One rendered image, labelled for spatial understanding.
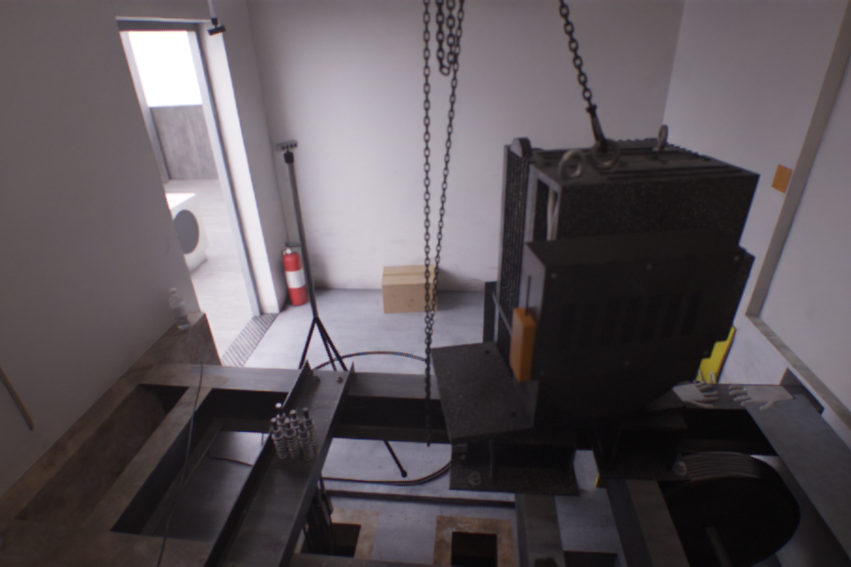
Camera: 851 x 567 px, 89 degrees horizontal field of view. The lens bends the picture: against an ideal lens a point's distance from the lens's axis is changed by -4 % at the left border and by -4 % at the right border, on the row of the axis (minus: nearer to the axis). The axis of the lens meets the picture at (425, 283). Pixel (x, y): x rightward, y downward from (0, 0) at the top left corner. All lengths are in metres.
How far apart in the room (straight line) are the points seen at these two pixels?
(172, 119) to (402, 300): 5.82
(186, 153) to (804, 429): 8.15
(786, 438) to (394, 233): 2.77
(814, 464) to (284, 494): 1.71
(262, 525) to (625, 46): 3.25
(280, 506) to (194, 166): 7.31
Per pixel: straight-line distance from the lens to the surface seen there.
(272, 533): 1.53
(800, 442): 2.04
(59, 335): 2.12
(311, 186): 3.70
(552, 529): 1.50
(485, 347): 1.68
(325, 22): 3.49
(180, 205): 4.74
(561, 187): 1.03
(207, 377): 2.16
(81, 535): 1.80
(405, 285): 3.44
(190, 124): 8.28
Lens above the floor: 1.90
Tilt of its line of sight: 29 degrees down
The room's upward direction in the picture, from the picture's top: 2 degrees counter-clockwise
